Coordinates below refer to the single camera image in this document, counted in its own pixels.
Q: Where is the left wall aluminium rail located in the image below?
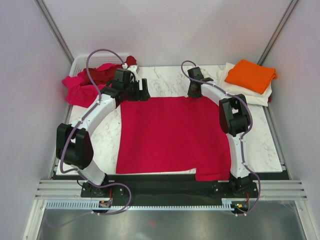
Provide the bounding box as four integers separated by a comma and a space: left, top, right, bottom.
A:
34, 0, 74, 64

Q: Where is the dark red t shirt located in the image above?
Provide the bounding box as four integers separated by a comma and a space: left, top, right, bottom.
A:
77, 63, 123, 86

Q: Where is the white slotted cable duct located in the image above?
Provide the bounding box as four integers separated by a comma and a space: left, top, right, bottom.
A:
45, 199, 242, 211

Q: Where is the aluminium frame extrusion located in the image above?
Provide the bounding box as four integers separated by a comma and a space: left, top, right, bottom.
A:
35, 180, 307, 201

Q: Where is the pink magenta t shirt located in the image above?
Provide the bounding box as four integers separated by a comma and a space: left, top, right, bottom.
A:
62, 75, 111, 108

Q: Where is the white plastic laundry basket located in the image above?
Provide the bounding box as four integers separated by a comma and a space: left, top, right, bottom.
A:
69, 52, 122, 77

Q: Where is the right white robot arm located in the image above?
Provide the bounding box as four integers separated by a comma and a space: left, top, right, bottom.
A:
184, 66, 252, 197

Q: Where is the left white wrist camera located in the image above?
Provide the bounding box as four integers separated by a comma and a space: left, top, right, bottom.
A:
122, 63, 140, 77

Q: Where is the right wall aluminium rail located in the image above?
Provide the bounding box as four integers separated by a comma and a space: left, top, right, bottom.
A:
257, 0, 300, 66

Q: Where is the folded orange t shirt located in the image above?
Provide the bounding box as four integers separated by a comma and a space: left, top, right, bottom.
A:
225, 59, 278, 95

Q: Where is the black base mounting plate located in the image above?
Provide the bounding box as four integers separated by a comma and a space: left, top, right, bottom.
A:
80, 174, 259, 206

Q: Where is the folded white t shirt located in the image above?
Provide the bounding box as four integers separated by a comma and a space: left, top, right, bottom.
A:
218, 62, 272, 107

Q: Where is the wall aluminium rail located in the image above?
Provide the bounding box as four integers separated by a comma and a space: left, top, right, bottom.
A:
34, 0, 74, 64
257, 0, 300, 66

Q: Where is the crimson red t shirt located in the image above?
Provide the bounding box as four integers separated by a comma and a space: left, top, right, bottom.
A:
116, 96, 231, 181

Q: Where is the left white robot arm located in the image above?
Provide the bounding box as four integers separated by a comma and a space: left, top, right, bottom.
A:
55, 65, 150, 197

